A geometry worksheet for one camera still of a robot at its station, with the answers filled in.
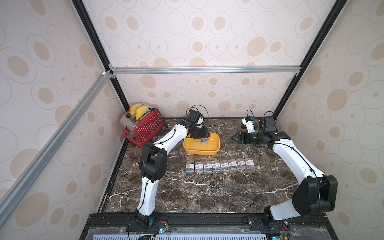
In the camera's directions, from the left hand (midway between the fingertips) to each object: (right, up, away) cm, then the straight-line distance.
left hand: (210, 133), depth 91 cm
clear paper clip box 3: (-1, -21, +1) cm, 21 cm away
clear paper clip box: (-13, -20, +1) cm, 24 cm away
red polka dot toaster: (-45, +2, +5) cm, 45 cm away
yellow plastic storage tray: (-10, -9, +12) cm, 18 cm away
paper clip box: (-4, -4, -2) cm, 6 cm away
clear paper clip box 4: (+4, -20, +1) cm, 20 cm away
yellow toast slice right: (-45, +15, +4) cm, 47 cm away
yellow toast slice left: (-50, +17, +6) cm, 53 cm away
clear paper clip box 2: (-7, -21, +1) cm, 22 cm away
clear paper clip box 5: (+9, -20, +1) cm, 22 cm away
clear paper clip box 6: (+14, -19, +1) cm, 24 cm away
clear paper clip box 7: (+19, -19, +1) cm, 27 cm away
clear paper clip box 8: (+24, -19, +1) cm, 31 cm away
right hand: (+13, -3, -8) cm, 15 cm away
